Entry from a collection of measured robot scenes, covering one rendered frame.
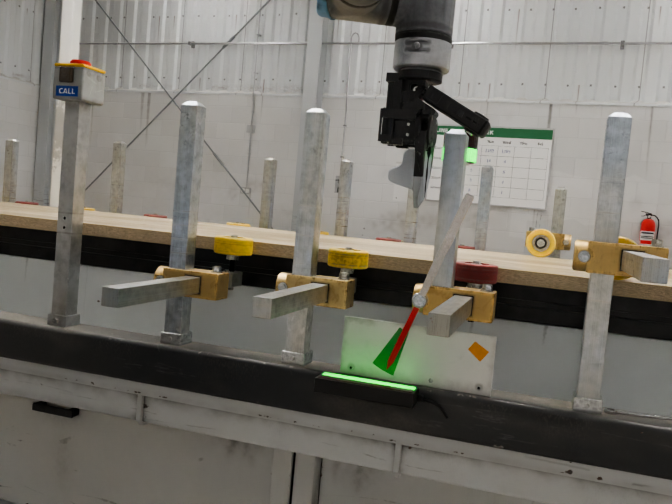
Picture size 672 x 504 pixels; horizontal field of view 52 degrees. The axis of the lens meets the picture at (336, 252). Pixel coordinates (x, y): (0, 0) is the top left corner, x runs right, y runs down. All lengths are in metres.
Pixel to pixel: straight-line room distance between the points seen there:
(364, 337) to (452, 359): 0.15
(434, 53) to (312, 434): 0.70
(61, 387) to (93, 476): 0.37
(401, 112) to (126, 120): 9.71
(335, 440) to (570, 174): 7.25
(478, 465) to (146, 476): 0.85
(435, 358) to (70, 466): 1.04
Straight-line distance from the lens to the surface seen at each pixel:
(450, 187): 1.17
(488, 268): 1.29
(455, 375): 1.19
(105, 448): 1.82
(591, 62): 8.59
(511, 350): 1.40
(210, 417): 1.39
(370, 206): 8.80
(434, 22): 1.12
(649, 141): 8.41
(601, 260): 1.16
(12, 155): 3.06
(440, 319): 0.92
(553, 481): 1.26
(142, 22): 10.85
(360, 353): 1.22
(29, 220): 1.80
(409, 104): 1.12
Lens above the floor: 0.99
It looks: 4 degrees down
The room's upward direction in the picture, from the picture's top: 5 degrees clockwise
